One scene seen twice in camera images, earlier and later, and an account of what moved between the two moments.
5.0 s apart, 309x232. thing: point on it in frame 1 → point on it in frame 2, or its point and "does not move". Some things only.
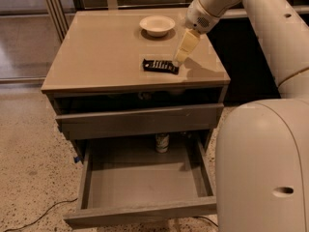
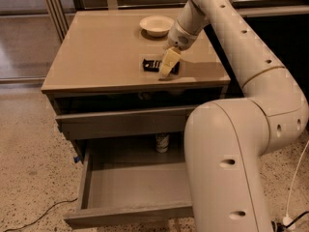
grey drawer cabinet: x=140 y=127 does not move
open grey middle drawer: x=145 y=182 does not move
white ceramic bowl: x=156 y=25 does not move
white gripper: x=197 y=19 → x=180 y=38
